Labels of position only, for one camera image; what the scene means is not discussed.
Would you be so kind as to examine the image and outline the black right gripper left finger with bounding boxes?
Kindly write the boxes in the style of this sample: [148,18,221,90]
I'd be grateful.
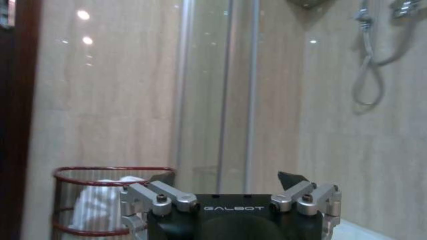
[118,173,197,240]

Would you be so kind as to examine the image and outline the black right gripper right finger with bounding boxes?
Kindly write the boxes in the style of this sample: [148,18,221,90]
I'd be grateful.
[269,171,343,240]

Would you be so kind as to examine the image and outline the white towel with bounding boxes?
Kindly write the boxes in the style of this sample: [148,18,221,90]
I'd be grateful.
[68,175,148,230]

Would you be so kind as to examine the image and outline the glass shower door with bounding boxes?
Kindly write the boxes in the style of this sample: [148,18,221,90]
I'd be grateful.
[171,0,261,195]

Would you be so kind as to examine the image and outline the chrome shower fixture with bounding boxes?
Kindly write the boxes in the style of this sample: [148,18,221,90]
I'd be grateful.
[388,0,419,20]

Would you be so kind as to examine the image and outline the red wire mesh hamper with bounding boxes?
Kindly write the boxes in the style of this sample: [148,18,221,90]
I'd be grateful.
[49,165,177,240]

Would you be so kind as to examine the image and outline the dark wooden door frame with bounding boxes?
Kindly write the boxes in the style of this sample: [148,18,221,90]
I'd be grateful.
[0,0,42,240]

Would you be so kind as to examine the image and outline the grey shower hose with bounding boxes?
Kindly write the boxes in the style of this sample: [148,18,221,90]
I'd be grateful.
[351,0,413,106]

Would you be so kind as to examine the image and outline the dark corner wall shelf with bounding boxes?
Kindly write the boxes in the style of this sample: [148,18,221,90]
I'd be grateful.
[287,0,328,10]

